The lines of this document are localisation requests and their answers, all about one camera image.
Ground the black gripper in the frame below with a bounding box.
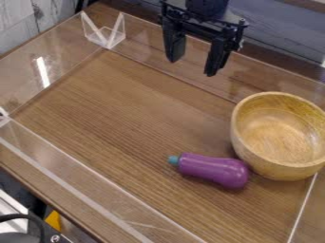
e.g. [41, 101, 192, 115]
[160, 0, 248, 77]

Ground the purple toy eggplant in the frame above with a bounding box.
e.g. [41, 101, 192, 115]
[167, 153, 248, 189]

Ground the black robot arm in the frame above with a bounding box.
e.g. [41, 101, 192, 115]
[160, 0, 248, 77]

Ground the brown wooden bowl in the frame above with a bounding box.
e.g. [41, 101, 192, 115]
[229, 92, 325, 181]

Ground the yellow label on device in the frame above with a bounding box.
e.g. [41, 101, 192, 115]
[43, 211, 61, 231]

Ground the clear acrylic corner bracket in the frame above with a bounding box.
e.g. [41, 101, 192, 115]
[80, 12, 125, 49]

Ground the clear acrylic tray wall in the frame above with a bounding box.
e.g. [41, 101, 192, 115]
[0, 107, 205, 243]

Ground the black cable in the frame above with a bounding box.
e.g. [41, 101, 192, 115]
[0, 213, 45, 243]

